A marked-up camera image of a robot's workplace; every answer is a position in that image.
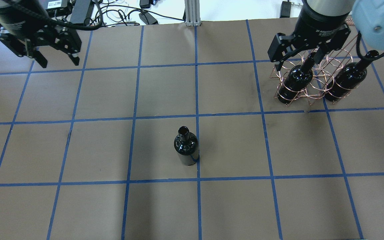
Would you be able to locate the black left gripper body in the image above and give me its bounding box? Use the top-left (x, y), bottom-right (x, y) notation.
top-left (0, 20), bottom-right (66, 55)

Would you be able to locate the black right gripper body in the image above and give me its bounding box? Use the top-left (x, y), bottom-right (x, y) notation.
top-left (292, 10), bottom-right (351, 56)

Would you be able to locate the dark glass wine bottle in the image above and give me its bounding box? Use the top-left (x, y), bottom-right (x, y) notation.
top-left (173, 126), bottom-right (199, 166)

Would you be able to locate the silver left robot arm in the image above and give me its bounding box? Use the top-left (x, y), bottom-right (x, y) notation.
top-left (0, 0), bottom-right (81, 68)

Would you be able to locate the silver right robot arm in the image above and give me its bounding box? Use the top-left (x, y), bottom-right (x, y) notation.
top-left (268, 0), bottom-right (384, 70)

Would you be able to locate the dark wine bottle in rack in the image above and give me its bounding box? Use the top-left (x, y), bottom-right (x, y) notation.
top-left (277, 53), bottom-right (316, 105)

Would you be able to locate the black power adapter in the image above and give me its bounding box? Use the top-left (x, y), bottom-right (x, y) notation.
top-left (139, 12), bottom-right (159, 25)

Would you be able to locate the copper wire wine rack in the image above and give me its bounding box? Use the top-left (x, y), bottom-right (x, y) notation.
top-left (271, 17), bottom-right (355, 106)

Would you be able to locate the aluminium frame post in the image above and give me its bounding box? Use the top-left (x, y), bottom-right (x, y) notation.
top-left (184, 0), bottom-right (202, 26)

